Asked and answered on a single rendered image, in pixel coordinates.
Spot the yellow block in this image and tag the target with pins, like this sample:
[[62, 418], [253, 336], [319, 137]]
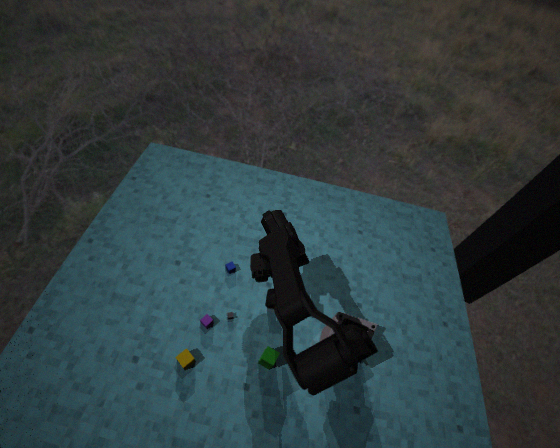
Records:
[[185, 359]]

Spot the purple block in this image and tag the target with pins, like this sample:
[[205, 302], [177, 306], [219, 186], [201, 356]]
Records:
[[206, 321]]

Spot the small blue block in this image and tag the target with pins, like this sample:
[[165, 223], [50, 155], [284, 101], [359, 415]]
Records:
[[230, 267]]

